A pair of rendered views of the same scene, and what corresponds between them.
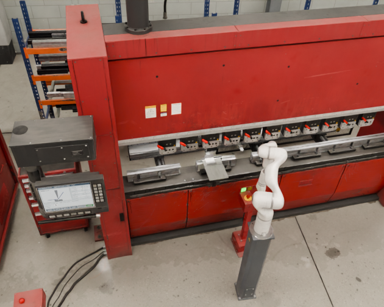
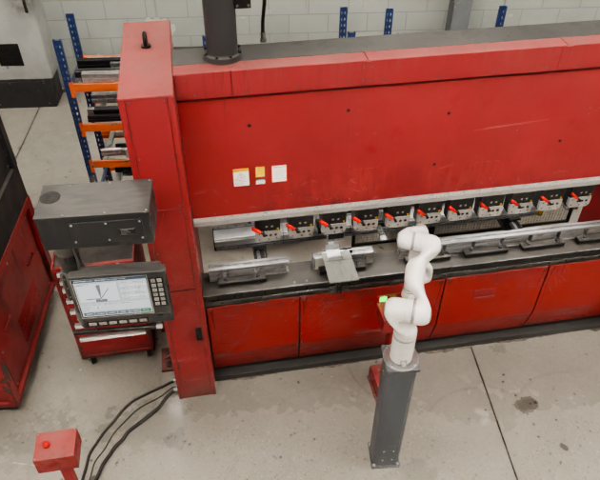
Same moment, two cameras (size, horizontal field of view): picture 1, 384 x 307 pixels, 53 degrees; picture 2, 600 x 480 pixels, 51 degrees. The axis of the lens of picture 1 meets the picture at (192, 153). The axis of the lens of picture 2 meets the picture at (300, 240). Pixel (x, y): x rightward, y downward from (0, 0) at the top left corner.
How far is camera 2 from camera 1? 0.40 m
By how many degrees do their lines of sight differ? 4
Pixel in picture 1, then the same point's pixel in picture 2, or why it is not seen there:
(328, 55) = (510, 97)
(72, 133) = (121, 203)
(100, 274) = (167, 420)
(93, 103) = (154, 163)
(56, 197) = (98, 295)
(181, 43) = (283, 77)
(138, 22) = (220, 48)
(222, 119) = (349, 190)
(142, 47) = (226, 83)
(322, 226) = (512, 364)
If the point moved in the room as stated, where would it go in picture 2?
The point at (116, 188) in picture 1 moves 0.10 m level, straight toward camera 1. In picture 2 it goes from (190, 290) to (190, 302)
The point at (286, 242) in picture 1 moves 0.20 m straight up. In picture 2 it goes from (453, 386) to (458, 368)
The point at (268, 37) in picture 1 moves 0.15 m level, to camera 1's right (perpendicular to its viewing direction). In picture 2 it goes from (414, 70) to (444, 70)
